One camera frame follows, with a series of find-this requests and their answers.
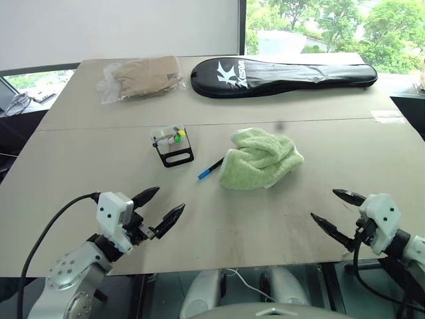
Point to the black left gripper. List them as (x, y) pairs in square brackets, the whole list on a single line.
[(137, 229)]

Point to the white flat device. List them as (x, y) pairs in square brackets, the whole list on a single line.
[(43, 95)]

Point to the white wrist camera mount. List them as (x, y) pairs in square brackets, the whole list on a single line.
[(382, 216), (111, 212)]

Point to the black table leg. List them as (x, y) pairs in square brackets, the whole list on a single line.
[(142, 295), (332, 285)]

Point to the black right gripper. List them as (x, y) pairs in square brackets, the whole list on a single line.
[(367, 232)]

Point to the dark window frame post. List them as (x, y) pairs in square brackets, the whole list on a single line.
[(242, 26)]

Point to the black side table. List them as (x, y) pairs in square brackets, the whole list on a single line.
[(16, 129)]

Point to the black pen blue cap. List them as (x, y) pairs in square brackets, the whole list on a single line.
[(209, 169)]

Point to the beige garment in plastic bag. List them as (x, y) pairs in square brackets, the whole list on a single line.
[(146, 78)]

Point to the black racket bag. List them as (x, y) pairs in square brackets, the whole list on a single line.
[(282, 78)]

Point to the clear tape strip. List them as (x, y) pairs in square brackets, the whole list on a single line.
[(386, 116)]

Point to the dark robot torso edge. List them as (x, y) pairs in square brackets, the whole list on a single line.
[(265, 312)]

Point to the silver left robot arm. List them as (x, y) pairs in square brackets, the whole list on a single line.
[(71, 270)]

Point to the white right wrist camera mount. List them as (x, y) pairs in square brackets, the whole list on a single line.
[(382, 216)]

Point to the silver rounded robot leg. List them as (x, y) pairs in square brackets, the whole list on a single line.
[(285, 285), (202, 292)]

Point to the green fluffy towel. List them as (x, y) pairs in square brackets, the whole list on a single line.
[(259, 159)]

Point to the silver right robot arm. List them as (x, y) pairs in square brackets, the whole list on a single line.
[(413, 252)]

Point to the black clear small case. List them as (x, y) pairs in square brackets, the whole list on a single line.
[(171, 148)]

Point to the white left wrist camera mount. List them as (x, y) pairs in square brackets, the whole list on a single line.
[(111, 212)]

